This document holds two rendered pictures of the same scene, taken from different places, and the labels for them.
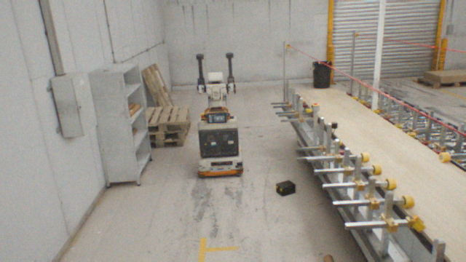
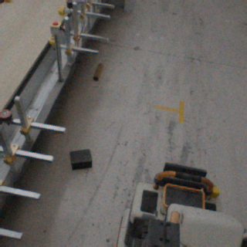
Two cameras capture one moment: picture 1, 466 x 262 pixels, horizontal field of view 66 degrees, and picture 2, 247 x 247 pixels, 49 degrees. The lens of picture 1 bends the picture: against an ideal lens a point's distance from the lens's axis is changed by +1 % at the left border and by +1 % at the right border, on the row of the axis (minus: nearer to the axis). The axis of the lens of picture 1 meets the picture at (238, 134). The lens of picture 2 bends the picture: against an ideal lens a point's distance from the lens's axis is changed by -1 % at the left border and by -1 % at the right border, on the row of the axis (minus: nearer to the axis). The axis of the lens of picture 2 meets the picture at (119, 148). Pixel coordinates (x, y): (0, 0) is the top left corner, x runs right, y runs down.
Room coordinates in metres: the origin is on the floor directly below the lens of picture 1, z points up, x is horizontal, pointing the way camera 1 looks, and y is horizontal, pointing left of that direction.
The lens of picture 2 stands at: (5.47, -0.05, 2.25)
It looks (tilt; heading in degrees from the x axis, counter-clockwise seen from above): 51 degrees down; 185
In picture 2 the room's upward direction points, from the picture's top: 8 degrees clockwise
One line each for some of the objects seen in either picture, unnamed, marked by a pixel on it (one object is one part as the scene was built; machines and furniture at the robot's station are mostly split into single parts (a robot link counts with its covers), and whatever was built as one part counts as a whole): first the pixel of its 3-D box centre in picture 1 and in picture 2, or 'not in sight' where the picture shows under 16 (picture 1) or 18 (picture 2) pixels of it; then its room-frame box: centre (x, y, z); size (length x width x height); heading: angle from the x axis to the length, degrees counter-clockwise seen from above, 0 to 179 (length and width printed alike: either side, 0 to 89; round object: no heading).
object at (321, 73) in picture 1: (321, 74); not in sight; (10.05, -2.46, 0.36); 0.59 x 0.58 x 0.73; 1
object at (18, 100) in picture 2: (301, 116); (25, 124); (4.34, -0.81, 0.88); 0.04 x 0.04 x 0.48; 1
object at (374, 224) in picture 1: (376, 225); not in sight; (1.80, -0.79, 0.95); 0.36 x 0.03 x 0.03; 91
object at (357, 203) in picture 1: (370, 202); not in sight; (2.05, -0.85, 0.95); 0.50 x 0.04 x 0.04; 91
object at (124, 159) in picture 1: (123, 123); not in sight; (4.80, 1.60, 0.78); 0.90 x 0.45 x 1.55; 1
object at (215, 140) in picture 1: (218, 133); (170, 225); (4.69, 0.27, 0.59); 0.55 x 0.34 x 0.83; 91
